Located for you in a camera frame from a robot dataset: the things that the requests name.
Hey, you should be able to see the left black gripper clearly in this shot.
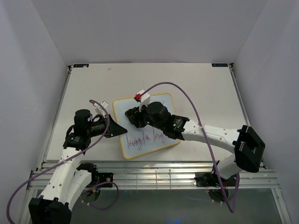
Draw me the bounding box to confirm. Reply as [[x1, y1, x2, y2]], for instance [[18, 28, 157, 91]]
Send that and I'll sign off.
[[87, 114, 128, 138]]

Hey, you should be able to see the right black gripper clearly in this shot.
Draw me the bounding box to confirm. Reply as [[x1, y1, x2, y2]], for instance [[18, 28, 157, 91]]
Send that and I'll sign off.
[[129, 101, 164, 131]]

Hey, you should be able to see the yellow framed whiteboard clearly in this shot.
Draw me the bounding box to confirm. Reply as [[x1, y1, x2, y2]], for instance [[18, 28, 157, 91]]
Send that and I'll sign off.
[[113, 97, 180, 160]]

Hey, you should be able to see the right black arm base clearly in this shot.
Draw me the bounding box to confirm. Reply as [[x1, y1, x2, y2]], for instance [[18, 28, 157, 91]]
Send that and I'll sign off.
[[194, 172, 237, 188]]

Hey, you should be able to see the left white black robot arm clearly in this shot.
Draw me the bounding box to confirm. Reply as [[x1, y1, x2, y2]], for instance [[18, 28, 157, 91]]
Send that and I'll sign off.
[[28, 109, 128, 224]]

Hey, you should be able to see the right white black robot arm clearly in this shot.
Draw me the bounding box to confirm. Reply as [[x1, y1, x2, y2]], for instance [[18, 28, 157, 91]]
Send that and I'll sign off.
[[125, 102, 265, 186]]

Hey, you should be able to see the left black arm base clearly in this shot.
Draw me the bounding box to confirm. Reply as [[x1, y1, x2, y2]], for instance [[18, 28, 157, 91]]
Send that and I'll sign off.
[[95, 173, 114, 189]]

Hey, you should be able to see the right blue corner label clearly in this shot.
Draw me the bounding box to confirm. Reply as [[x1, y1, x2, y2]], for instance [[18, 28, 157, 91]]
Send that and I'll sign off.
[[211, 63, 228, 67]]

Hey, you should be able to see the blue corner label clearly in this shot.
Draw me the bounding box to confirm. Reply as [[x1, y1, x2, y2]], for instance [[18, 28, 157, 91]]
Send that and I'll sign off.
[[73, 64, 89, 68], [211, 63, 228, 67]]

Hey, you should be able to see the left blue corner label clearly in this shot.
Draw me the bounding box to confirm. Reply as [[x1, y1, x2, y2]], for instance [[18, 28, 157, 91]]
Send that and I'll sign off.
[[73, 64, 89, 68]]

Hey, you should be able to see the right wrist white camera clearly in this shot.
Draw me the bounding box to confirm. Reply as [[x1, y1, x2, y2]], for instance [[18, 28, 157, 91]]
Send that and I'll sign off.
[[134, 90, 150, 112]]

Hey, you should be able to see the wrist white camera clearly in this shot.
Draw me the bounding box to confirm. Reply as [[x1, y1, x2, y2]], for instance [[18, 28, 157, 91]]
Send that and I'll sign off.
[[93, 101, 109, 116], [134, 90, 150, 112]]

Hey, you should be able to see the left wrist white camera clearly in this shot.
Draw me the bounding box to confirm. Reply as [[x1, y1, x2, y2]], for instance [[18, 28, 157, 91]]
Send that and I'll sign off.
[[93, 101, 109, 116]]

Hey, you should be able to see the aluminium rail frame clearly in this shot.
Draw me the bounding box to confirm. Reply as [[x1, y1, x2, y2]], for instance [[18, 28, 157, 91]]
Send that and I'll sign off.
[[27, 161, 281, 191]]

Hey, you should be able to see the purple cable under table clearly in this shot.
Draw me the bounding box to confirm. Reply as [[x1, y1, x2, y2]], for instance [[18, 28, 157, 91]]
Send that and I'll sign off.
[[79, 182, 120, 210]]

